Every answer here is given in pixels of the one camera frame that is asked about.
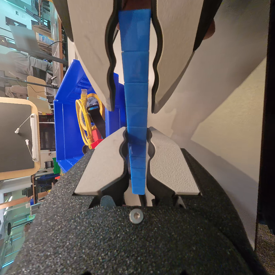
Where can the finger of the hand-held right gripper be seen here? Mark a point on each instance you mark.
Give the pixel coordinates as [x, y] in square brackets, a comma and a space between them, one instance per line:
[178, 43]
[90, 43]

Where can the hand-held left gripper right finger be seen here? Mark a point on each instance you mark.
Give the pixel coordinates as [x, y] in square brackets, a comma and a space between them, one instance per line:
[171, 167]

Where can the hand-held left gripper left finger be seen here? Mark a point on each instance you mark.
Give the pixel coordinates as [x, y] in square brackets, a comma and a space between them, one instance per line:
[103, 167]

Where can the blue plastic bin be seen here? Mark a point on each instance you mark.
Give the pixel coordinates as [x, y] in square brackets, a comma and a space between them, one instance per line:
[64, 129]

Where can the blue segmented plastic bar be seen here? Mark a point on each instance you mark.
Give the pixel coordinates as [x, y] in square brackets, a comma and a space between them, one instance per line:
[136, 96]

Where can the person's right hand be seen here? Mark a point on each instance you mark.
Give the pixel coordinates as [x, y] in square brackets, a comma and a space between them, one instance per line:
[210, 30]

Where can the red plastic block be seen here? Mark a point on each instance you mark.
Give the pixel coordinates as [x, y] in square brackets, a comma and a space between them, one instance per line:
[96, 137]

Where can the green plastic bin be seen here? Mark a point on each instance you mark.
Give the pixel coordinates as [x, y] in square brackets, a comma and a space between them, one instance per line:
[57, 166]

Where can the yellow tape roll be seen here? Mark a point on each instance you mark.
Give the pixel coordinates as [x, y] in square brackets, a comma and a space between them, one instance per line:
[93, 101]

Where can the grey laptop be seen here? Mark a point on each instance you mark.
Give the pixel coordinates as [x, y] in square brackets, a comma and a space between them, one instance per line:
[25, 38]

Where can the beige wooden board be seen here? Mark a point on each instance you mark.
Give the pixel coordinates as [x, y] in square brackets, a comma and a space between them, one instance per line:
[45, 105]
[36, 86]

